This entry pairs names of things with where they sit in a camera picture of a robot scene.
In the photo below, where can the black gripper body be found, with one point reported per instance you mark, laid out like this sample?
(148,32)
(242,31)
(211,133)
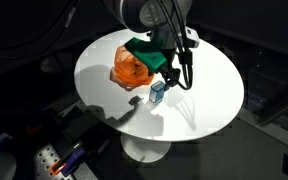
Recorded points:
(164,41)

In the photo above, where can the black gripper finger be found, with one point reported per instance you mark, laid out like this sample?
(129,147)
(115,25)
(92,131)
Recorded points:
(176,76)
(167,81)

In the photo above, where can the blue rectangular container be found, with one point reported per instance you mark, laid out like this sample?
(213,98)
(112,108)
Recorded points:
(157,93)

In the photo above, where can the silver Franka robot arm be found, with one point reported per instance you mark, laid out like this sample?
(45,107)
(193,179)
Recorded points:
(134,13)

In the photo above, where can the orange plastic bag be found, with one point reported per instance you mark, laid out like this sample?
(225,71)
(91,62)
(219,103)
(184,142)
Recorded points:
(130,71)

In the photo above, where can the purple orange clamp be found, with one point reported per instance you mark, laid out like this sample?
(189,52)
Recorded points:
(69,161)

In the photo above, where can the perforated metal plate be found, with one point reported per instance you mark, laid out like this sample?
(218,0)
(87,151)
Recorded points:
(47,156)

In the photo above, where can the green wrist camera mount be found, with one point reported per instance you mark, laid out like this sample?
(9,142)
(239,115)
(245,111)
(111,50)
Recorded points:
(147,55)

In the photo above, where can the white table pedestal base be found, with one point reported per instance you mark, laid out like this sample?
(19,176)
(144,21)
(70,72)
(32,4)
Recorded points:
(144,150)

